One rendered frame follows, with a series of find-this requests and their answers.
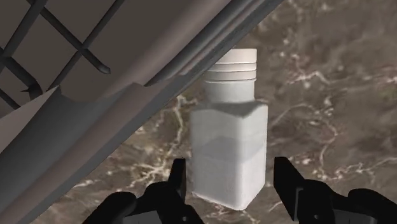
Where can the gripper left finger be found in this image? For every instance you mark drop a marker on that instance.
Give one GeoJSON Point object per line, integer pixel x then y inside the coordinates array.
{"type": "Point", "coordinates": [164, 198]}

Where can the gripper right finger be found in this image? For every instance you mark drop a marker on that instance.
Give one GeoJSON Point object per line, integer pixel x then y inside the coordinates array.
{"type": "Point", "coordinates": [313, 198]}

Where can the white square bottle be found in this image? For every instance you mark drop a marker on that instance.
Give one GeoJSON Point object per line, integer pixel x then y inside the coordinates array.
{"type": "Point", "coordinates": [230, 136]}

